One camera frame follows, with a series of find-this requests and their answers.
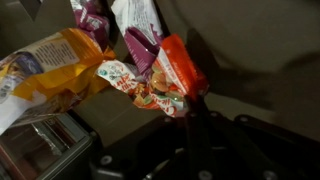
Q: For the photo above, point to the yellow orange chip bag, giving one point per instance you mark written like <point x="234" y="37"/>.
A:
<point x="56" y="63"/>

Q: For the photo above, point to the orange white gummy candy packet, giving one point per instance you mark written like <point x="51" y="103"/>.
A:
<point x="166" y="76"/>

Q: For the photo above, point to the purple and white snack bag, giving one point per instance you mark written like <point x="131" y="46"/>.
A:
<point x="91" y="20"/>
<point x="140" y="30"/>

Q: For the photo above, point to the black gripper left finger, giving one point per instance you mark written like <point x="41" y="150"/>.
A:
<point x="191" y="133"/>

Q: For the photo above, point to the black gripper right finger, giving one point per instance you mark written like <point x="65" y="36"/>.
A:
<point x="213" y="150"/>

